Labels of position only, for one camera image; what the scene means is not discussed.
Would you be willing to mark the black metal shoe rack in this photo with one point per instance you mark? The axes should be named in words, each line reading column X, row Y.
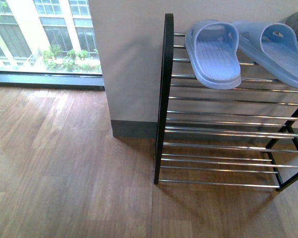
column 245, row 136

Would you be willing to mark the light blue slide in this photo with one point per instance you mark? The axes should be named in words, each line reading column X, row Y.
column 211, row 46
column 271, row 45

